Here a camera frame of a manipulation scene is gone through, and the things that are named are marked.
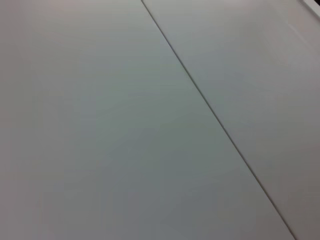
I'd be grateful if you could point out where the white edge strip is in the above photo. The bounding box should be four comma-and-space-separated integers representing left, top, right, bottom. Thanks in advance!
302, 0, 320, 12

